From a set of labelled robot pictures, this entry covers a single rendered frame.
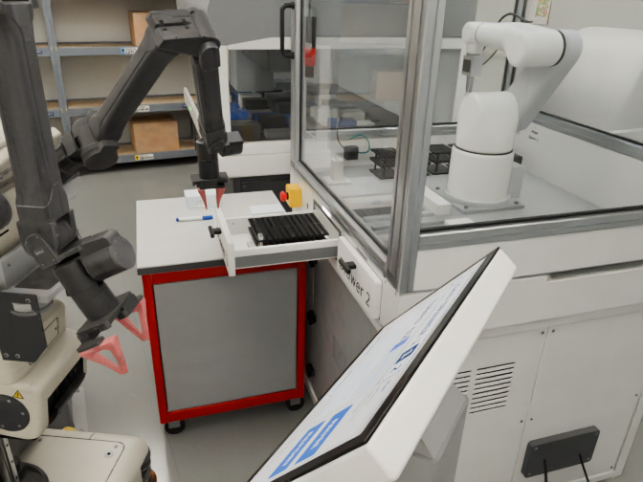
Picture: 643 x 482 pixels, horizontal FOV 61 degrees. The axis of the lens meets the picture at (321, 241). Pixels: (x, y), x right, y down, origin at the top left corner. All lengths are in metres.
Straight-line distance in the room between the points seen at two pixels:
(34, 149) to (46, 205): 0.08
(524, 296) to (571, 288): 0.15
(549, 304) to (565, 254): 0.15
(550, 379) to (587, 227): 0.49
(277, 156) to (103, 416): 1.31
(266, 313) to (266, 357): 0.20
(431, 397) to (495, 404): 1.07
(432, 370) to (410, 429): 0.09
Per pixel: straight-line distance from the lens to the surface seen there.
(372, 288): 1.39
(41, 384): 1.36
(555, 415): 1.89
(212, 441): 2.26
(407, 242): 1.23
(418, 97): 1.14
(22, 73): 0.88
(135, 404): 2.48
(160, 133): 5.40
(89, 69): 5.67
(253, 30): 2.39
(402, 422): 0.60
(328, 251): 1.66
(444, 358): 0.69
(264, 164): 2.50
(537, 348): 1.66
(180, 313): 1.95
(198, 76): 1.27
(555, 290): 1.55
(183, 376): 2.11
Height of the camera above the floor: 1.59
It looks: 25 degrees down
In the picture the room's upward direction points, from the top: 2 degrees clockwise
